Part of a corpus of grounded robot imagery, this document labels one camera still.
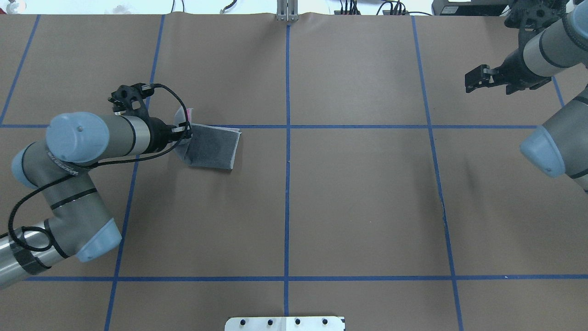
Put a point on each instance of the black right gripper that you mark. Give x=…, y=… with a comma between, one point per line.
x=518, y=68

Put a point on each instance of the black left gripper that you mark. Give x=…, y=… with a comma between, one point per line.
x=161, y=134

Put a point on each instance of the pink towel with grey back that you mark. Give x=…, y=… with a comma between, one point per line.
x=209, y=146

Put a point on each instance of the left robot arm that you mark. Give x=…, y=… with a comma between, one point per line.
x=58, y=167

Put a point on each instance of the black box with label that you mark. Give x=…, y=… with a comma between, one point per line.
x=482, y=8

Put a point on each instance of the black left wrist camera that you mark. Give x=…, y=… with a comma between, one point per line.
x=130, y=100

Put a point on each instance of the aluminium frame post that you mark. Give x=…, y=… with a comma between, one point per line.
x=287, y=11

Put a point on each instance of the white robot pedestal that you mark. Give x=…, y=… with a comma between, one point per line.
x=286, y=323

